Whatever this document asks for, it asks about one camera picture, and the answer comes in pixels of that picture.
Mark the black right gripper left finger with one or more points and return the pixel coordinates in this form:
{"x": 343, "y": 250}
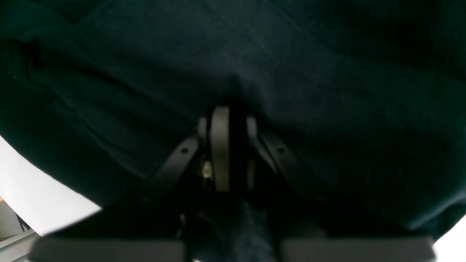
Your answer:
{"x": 164, "y": 219}

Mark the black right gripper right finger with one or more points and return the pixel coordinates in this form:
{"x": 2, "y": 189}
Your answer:
{"x": 311, "y": 222}

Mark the black t-shirt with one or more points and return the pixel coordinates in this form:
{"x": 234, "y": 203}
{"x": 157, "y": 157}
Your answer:
{"x": 369, "y": 94}

